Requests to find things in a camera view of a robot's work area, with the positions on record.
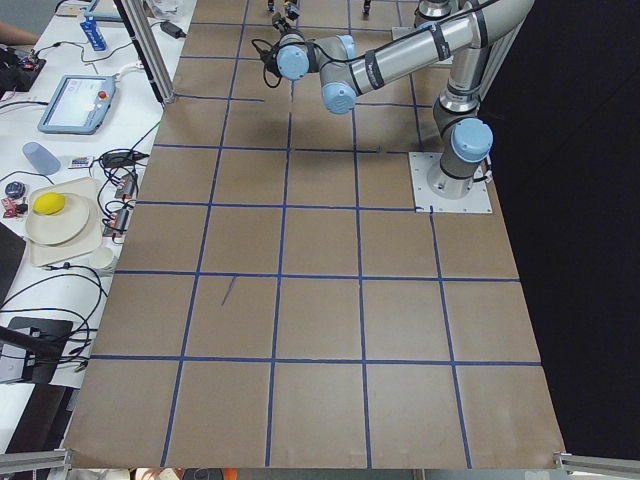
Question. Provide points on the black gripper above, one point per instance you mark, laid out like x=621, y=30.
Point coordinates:
x=281, y=25

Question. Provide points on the yellow push button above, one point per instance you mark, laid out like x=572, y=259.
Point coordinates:
x=291, y=8

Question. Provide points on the black stand base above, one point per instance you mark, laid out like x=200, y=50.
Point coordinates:
x=31, y=349

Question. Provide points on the black power adapter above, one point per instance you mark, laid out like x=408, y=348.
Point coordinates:
x=172, y=30

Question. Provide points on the blue milk carton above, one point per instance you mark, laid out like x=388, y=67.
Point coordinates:
x=93, y=34

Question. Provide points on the blue teach pendant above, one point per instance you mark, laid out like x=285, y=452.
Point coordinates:
x=79, y=105

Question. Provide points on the light blue cup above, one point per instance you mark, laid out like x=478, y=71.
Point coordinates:
x=42, y=160

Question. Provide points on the white tray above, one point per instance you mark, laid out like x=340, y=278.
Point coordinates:
x=89, y=238

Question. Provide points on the yellow lemon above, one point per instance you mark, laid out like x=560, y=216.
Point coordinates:
x=49, y=203

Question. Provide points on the white paper cup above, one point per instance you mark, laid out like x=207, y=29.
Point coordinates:
x=103, y=260

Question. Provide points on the white round plate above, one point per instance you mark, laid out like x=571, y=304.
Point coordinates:
x=60, y=227

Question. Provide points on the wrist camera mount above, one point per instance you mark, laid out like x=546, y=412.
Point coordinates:
x=268, y=55

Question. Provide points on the aluminium frame post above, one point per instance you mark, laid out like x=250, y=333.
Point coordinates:
x=140, y=33

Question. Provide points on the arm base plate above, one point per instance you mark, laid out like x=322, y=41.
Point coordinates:
x=436, y=192

